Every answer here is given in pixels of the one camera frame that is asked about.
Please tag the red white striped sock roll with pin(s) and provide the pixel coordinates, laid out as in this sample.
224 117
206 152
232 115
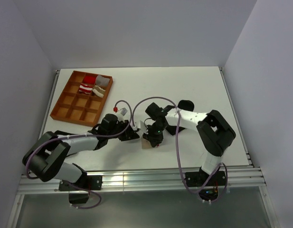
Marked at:
86 89

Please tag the beige white rolled sock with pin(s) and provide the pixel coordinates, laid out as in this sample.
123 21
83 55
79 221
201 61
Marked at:
98 91

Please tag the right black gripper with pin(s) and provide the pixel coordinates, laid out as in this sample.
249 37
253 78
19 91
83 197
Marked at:
154 140

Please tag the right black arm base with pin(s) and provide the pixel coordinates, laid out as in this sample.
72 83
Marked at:
214 186

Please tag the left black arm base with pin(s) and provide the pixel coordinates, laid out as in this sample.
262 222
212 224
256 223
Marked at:
83 190

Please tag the grey rolled sock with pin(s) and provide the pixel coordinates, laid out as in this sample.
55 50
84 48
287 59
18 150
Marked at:
102 81

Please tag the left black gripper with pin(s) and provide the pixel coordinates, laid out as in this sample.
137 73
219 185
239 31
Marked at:
129 134

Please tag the red rolled sock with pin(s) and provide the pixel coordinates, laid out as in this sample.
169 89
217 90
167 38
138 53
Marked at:
89 78

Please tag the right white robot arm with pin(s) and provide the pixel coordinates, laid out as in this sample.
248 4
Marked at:
215 132

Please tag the orange compartment tray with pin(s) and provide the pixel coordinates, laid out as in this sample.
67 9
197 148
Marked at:
78 108

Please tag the beige red sock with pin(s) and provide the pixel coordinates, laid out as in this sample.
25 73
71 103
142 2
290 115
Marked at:
147 145

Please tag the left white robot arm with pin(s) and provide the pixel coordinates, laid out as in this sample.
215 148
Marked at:
46 159

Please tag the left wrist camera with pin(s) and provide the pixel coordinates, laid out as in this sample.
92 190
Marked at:
122 112

